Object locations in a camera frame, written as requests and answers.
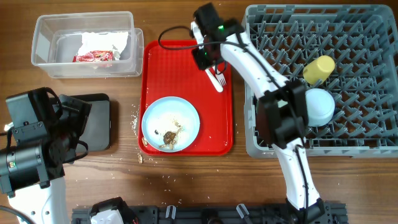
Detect white napkin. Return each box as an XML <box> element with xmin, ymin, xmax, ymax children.
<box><xmin>75</xmin><ymin>32</ymin><xmax>129</xmax><ymax>61</ymax></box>

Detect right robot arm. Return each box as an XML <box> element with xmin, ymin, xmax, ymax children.
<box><xmin>191</xmin><ymin>3</ymin><xmax>325</xmax><ymax>223</ymax></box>

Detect white plastic fork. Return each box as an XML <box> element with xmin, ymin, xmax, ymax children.
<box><xmin>215</xmin><ymin>73</ymin><xmax>226</xmax><ymax>86</ymax></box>

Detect red serving tray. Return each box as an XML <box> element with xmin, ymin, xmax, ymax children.
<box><xmin>138</xmin><ymin>40</ymin><xmax>234</xmax><ymax>156</ymax></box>

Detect red snack wrapper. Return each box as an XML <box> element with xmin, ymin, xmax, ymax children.
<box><xmin>73</xmin><ymin>50</ymin><xmax>113</xmax><ymax>62</ymax></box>

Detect clear plastic bin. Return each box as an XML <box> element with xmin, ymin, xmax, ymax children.
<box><xmin>31</xmin><ymin>11</ymin><xmax>144</xmax><ymax>78</ymax></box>

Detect black plastic tray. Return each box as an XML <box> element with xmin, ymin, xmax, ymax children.
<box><xmin>59</xmin><ymin>93</ymin><xmax>111</xmax><ymax>152</ymax></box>

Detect yellow plastic cup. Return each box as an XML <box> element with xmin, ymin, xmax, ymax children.
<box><xmin>303</xmin><ymin>55</ymin><xmax>335</xmax><ymax>85</ymax></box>

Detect brown food scraps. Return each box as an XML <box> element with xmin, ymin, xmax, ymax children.
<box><xmin>154</xmin><ymin>121</ymin><xmax>183</xmax><ymax>149</ymax></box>

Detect right black cable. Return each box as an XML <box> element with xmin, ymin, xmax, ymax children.
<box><xmin>157</xmin><ymin>25</ymin><xmax>218</xmax><ymax>51</ymax></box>

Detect food crumb on table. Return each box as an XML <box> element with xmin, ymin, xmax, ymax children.
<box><xmin>137</xmin><ymin>154</ymin><xmax>144</xmax><ymax>164</ymax></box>

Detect light blue plate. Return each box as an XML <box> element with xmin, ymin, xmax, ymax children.
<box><xmin>141</xmin><ymin>96</ymin><xmax>200</xmax><ymax>153</ymax></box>

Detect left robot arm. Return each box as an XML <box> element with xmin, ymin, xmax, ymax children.
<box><xmin>1</xmin><ymin>87</ymin><xmax>91</xmax><ymax>223</ymax></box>

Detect white plastic spoon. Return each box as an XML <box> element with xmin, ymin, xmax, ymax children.
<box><xmin>205</xmin><ymin>69</ymin><xmax>223</xmax><ymax>93</ymax></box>

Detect light blue bowl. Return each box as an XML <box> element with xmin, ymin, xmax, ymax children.
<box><xmin>305</xmin><ymin>88</ymin><xmax>335</xmax><ymax>127</ymax></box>

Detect grey dishwasher rack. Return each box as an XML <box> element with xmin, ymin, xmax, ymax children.
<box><xmin>242</xmin><ymin>4</ymin><xmax>397</xmax><ymax>158</ymax></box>

